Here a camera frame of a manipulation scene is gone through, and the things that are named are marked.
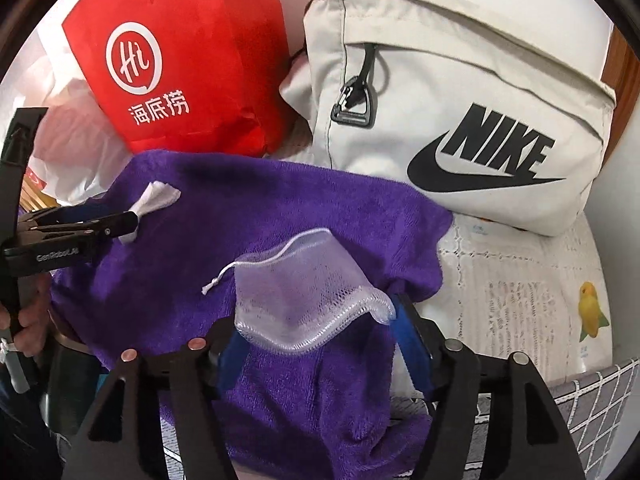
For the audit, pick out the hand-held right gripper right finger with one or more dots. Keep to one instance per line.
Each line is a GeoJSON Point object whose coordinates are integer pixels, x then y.
{"type": "Point", "coordinates": [412, 350]}

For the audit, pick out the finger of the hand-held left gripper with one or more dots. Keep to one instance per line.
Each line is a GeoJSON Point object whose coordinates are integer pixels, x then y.
{"type": "Point", "coordinates": [85, 221]}
{"type": "Point", "coordinates": [85, 238]}

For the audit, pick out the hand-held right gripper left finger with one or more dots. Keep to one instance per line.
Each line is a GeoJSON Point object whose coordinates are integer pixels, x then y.
{"type": "Point", "coordinates": [231, 360]}

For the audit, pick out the purple fleece towel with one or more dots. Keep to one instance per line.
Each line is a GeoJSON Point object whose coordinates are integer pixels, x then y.
{"type": "Point", "coordinates": [325, 200]}

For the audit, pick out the person's left hand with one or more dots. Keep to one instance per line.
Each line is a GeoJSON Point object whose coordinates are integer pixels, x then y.
{"type": "Point", "coordinates": [30, 325]}

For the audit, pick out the brown patterned box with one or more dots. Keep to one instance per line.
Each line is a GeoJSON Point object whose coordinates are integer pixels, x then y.
{"type": "Point", "coordinates": [40, 197]}

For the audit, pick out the white plastic shopping bag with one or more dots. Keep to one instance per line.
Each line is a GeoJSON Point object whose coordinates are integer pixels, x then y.
{"type": "Point", "coordinates": [75, 150]}

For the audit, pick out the grey checked blanket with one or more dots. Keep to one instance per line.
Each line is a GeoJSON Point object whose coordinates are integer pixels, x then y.
{"type": "Point", "coordinates": [600, 410]}

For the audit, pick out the red paper bag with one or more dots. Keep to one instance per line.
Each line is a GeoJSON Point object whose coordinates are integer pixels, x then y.
{"type": "Point", "coordinates": [190, 35]}

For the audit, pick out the beige backpack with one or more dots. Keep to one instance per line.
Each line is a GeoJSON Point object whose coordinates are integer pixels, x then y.
{"type": "Point", "coordinates": [450, 70]}

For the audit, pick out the brown wooden frame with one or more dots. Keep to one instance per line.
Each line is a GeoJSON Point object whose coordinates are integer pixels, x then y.
{"type": "Point", "coordinates": [611, 85]}

